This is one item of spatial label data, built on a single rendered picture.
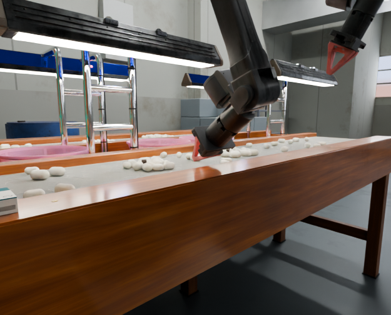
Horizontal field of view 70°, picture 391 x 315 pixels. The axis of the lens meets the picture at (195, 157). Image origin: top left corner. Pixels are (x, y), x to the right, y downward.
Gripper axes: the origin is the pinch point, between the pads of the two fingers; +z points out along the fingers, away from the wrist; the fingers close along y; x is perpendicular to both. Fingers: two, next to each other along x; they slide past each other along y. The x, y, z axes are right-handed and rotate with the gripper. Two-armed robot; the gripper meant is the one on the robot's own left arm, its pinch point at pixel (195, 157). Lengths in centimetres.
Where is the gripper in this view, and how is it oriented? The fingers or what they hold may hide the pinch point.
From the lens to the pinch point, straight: 71.0
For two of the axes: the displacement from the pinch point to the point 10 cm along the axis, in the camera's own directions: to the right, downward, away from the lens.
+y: -7.4, 1.2, -6.7
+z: -5.2, 5.2, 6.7
